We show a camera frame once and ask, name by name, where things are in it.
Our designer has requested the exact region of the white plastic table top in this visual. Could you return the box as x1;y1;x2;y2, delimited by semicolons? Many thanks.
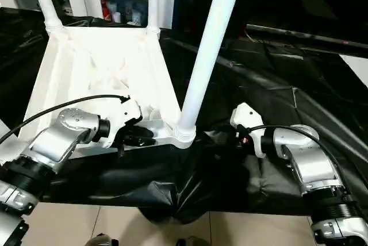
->
0;23;198;163

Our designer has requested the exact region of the black plastic mat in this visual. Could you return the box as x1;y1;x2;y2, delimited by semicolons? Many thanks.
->
0;6;368;225

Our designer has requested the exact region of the black metal rod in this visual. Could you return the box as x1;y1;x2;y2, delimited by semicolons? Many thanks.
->
246;24;368;50

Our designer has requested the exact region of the white flat panel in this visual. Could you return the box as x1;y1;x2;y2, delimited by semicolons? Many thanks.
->
340;55;368;89

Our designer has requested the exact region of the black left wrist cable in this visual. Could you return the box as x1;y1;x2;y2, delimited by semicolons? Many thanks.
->
0;94;131;144

